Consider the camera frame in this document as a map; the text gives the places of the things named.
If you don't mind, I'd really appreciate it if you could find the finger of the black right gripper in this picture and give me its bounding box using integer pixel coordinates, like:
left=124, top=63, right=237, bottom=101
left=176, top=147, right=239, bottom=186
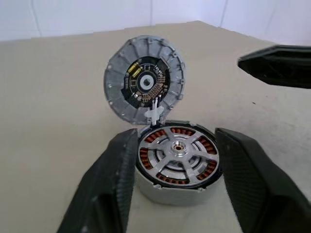
left=237, top=44, right=311, bottom=92

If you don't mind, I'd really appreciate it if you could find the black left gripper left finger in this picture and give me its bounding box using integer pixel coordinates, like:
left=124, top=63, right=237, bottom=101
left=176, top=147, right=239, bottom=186
left=57, top=128, right=139, bottom=233

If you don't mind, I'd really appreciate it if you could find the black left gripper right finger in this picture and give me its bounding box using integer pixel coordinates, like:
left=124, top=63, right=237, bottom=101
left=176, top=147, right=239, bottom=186
left=214, top=127, right=311, bottom=233

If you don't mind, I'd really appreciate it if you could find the motor housing with copper coils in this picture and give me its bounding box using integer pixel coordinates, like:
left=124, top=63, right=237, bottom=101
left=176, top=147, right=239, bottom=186
left=135, top=119, right=223, bottom=207

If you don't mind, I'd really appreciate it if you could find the silver round rotor cover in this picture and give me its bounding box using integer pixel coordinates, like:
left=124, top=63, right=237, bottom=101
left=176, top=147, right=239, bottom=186
left=138, top=125, right=219, bottom=189

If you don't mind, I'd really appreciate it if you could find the grey motor cover with circuit board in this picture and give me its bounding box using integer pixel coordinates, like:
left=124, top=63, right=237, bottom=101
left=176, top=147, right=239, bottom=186
left=104, top=33, right=187, bottom=126

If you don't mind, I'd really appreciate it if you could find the table with dark frame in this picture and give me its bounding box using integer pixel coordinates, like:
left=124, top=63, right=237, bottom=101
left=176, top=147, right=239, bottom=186
left=0, top=20, right=311, bottom=233

